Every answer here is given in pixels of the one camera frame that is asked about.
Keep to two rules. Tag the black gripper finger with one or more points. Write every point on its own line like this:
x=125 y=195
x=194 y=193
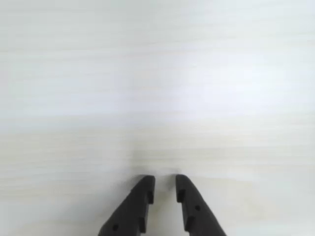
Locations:
x=197 y=209
x=128 y=211

